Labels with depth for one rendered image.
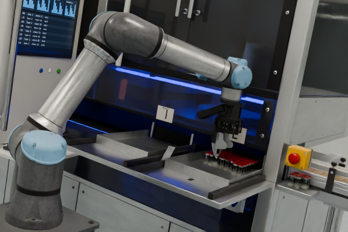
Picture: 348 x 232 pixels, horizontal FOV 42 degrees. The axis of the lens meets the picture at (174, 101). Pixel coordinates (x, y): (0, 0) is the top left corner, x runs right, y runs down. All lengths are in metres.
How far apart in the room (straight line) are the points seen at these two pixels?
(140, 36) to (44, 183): 0.47
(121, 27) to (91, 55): 0.14
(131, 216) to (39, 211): 0.93
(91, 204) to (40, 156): 1.09
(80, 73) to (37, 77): 0.69
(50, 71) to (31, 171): 0.92
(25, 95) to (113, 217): 0.69
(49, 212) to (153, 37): 0.55
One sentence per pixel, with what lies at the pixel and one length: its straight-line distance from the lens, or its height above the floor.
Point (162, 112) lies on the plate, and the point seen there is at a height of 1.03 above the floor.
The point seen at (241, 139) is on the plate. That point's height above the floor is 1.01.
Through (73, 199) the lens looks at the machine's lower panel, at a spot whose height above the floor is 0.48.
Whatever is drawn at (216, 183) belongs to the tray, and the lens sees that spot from 1.56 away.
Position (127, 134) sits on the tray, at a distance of 1.99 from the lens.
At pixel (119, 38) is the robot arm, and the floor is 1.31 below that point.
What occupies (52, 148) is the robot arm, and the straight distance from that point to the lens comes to 1.23.
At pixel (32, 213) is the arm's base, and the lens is 1.27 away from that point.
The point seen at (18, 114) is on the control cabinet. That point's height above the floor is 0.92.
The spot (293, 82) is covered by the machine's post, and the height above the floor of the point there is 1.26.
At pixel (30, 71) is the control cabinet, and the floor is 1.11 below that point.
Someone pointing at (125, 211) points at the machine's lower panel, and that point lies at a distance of 2.15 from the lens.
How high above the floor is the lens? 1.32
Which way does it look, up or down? 7 degrees down
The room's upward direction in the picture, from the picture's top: 10 degrees clockwise
